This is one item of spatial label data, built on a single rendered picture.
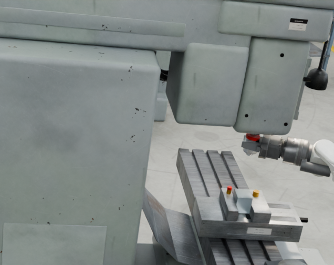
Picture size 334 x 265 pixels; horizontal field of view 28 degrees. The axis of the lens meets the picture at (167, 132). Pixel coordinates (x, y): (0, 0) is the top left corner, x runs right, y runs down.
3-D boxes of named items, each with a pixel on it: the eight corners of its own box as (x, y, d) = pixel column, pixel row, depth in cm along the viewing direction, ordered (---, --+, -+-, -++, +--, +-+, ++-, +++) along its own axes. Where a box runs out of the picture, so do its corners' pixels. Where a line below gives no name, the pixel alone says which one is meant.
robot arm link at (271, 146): (265, 124, 219) (301, 132, 217) (260, 150, 223) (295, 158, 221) (261, 139, 208) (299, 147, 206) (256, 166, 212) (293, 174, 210)
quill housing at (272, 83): (273, 112, 224) (293, 20, 210) (292, 139, 206) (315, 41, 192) (219, 108, 221) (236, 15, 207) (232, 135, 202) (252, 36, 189)
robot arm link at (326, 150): (325, 135, 211) (356, 162, 204) (320, 152, 218) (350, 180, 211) (311, 144, 208) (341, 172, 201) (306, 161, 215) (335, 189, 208)
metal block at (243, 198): (246, 204, 227) (249, 189, 225) (249, 213, 222) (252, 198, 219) (231, 203, 226) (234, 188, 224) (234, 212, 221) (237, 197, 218)
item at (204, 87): (219, 98, 221) (232, 22, 210) (236, 129, 199) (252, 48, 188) (163, 93, 218) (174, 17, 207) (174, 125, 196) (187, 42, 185)
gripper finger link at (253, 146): (242, 139, 214) (261, 142, 213) (240, 148, 215) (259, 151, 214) (241, 141, 212) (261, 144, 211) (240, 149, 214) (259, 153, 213)
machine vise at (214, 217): (287, 218, 237) (294, 192, 232) (299, 243, 223) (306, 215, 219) (192, 212, 232) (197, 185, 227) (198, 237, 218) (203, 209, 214)
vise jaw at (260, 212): (259, 199, 232) (261, 190, 230) (269, 223, 219) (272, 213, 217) (242, 198, 231) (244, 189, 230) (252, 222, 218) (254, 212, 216)
